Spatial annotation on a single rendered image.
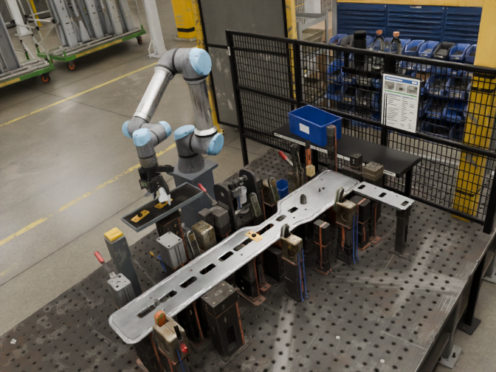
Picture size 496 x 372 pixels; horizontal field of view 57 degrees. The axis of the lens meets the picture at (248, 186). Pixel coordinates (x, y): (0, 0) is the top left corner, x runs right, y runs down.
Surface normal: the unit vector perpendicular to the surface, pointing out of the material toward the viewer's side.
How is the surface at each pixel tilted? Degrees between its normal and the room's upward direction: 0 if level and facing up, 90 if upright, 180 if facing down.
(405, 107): 90
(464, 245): 0
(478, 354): 0
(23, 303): 0
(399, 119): 90
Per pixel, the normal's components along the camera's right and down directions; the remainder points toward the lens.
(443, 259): -0.11, -0.84
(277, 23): -0.62, 0.49
